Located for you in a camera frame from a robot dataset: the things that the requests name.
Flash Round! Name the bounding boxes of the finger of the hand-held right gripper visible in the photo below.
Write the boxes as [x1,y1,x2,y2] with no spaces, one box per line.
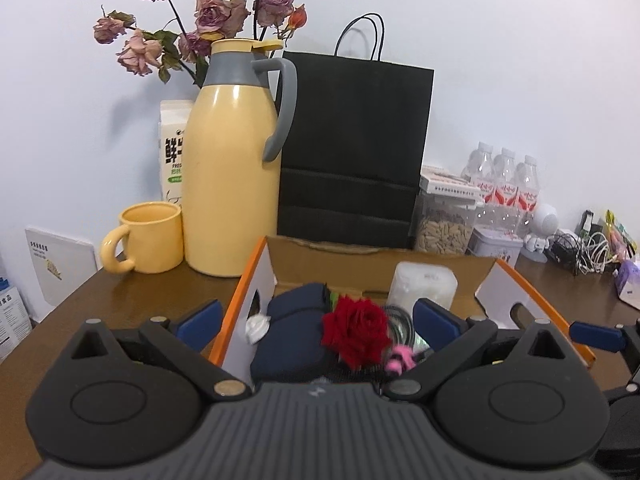
[570,319,640,391]

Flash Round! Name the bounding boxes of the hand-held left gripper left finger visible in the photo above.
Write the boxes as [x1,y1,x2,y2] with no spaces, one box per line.
[70,299,252,403]

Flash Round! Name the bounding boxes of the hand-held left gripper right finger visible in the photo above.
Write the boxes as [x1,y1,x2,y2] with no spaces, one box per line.
[382,298,573,403]

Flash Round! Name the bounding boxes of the translucent plastic container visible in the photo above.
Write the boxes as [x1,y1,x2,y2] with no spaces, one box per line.
[387,261,458,321]

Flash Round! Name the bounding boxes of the braided cable with pink tie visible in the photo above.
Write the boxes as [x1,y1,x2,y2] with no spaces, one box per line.
[382,305,433,376]

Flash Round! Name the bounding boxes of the red rose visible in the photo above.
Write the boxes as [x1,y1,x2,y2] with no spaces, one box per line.
[320,284,393,371]

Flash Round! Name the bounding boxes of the cardboard box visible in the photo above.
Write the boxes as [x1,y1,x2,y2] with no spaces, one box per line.
[207,235,597,386]

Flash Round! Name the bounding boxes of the white crumpled tissue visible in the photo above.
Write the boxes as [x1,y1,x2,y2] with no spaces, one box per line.
[245,312,271,345]

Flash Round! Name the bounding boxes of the purple tissue pack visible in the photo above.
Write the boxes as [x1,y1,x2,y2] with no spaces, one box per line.
[614,257,640,303]

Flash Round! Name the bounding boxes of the navy pouch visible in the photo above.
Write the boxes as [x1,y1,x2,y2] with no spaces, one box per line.
[250,282,351,383]

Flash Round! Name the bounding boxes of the clear jar of seeds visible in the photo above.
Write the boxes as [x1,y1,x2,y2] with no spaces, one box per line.
[414,190,483,254]

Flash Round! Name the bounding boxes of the yellow mug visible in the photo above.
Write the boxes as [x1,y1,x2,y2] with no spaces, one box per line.
[100,201,185,275]

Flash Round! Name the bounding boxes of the white tin box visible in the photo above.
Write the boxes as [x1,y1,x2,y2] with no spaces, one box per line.
[467,225,523,266]

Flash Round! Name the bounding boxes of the colourful snack packets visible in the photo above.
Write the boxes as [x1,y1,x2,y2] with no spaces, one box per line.
[602,210,638,261]

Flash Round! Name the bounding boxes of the white round gadget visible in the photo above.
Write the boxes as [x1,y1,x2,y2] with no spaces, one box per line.
[521,203,561,263]

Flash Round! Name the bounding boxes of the yellow thermos jug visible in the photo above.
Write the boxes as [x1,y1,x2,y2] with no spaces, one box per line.
[181,37,298,278]

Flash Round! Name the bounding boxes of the white and red box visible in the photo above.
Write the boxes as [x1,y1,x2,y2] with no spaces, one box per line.
[419,165,483,198]

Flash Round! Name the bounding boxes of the white board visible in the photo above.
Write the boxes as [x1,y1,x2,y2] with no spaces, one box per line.
[25,226,98,307]

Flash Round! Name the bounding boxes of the white milk carton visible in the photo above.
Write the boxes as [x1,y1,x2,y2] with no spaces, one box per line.
[159,100,196,206]

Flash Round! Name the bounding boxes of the blue and white booklet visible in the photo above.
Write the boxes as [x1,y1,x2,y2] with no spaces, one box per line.
[0,277,33,361]

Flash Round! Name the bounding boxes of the black paper bag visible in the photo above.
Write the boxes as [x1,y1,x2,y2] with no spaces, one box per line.
[276,12,435,251]

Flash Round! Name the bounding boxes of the dried rose bouquet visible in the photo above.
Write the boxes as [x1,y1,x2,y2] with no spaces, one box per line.
[92,0,307,88]

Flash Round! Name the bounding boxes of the white cable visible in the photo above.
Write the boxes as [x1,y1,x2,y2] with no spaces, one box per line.
[575,232,613,276]

